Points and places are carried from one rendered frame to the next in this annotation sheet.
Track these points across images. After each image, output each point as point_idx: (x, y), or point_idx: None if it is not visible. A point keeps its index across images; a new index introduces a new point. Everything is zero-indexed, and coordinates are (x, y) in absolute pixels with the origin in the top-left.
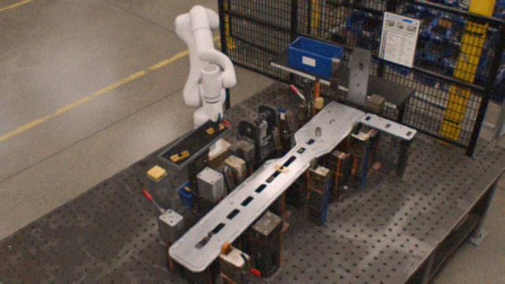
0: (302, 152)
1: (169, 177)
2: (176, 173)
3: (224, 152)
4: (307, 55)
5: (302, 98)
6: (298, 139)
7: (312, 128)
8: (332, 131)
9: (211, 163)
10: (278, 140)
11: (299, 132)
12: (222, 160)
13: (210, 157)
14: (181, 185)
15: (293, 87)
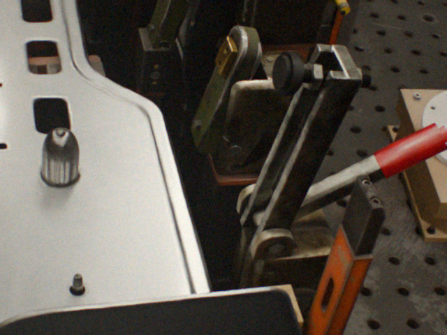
0: (35, 66)
1: (436, 65)
2: (443, 84)
3: (424, 169)
4: None
5: (322, 181)
6: (115, 98)
7: (130, 192)
8: (9, 235)
9: (403, 127)
10: (162, 14)
11: (154, 130)
12: (412, 183)
13: (420, 115)
14: (379, 63)
15: (414, 132)
